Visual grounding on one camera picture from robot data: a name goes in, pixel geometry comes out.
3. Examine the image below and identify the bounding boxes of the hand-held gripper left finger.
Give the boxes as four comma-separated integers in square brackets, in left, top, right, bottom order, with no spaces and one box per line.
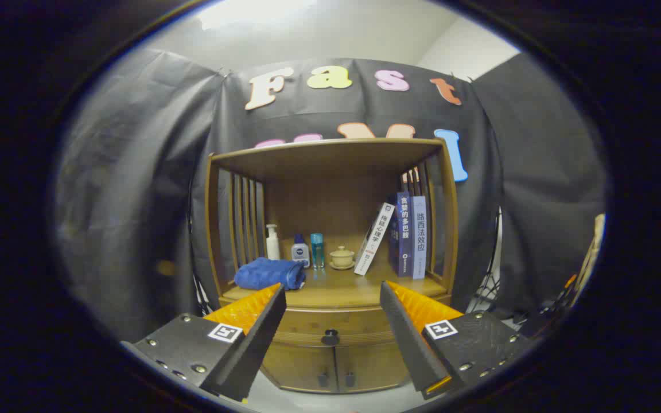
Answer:
[121,283,287,403]

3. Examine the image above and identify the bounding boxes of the dark equipment with orange tip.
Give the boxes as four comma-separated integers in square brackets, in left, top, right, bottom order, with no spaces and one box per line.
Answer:
[520,274,581,339]

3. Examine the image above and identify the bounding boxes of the black tripod stand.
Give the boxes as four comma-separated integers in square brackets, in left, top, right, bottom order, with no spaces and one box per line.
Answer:
[192,272,212,313]
[468,206,503,315]

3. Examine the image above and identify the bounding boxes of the dark blue book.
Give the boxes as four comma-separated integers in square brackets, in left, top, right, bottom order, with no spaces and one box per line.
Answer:
[389,191,413,278]

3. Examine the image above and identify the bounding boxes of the white book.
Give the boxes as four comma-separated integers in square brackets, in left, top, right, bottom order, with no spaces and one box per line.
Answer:
[354,202,396,276]

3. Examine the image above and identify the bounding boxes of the light blue book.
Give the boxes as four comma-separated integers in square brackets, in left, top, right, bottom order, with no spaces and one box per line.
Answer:
[411,196,427,280]

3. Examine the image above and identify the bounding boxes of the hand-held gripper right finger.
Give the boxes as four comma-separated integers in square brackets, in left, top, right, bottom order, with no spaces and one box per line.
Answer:
[379,280,532,400]

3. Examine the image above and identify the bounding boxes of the white pump bottle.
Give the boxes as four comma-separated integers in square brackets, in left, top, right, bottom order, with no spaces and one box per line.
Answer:
[266,224,281,261]

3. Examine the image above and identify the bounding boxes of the clear blue bottle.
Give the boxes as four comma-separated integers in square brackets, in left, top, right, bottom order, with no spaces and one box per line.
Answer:
[310,233,325,270]

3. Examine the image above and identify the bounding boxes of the beige lidded teacup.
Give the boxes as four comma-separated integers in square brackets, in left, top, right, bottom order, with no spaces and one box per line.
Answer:
[329,246,356,271]

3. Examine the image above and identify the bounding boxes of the black backdrop cloth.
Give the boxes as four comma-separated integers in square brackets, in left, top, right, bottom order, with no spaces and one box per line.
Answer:
[55,49,609,345]

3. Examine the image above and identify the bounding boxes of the wooden drawer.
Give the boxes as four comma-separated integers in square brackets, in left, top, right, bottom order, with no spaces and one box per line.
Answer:
[267,307,403,348]

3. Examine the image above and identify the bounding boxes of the wooden countertop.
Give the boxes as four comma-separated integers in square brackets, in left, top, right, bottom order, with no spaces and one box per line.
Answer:
[220,232,452,310]

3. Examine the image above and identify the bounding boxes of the white bottle with blue cap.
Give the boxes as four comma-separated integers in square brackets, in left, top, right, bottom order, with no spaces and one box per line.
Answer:
[291,233,311,268]

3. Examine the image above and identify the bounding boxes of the wooden cabinet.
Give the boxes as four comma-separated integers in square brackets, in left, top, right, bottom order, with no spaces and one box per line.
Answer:
[204,138,460,395]

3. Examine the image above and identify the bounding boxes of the beige object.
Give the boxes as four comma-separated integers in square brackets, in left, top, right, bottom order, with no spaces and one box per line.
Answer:
[580,213,606,287]

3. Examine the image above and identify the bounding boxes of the blue rolled towel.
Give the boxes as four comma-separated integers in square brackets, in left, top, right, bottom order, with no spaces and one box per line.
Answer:
[234,257,307,291]

